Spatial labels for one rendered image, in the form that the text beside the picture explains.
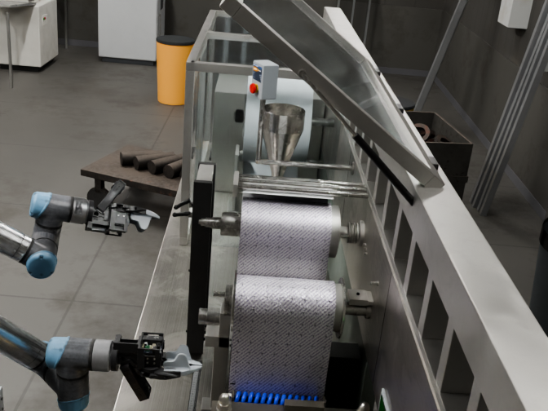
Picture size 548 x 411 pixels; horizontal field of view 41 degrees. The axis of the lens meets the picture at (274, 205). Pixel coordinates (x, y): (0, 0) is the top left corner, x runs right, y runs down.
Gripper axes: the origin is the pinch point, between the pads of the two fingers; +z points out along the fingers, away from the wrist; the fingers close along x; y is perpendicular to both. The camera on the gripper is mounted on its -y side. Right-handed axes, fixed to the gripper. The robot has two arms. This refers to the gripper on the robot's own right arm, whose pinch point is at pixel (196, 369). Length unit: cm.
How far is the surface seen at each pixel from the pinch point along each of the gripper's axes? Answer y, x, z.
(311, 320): 15.8, -0.3, 26.2
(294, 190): 36, 30, 21
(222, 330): 6.7, 7.1, 5.4
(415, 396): 28, -42, 41
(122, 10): -42, 770, -155
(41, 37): -69, 697, -234
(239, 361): 3.0, -0.3, 10.1
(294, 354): 6.2, -0.2, 23.1
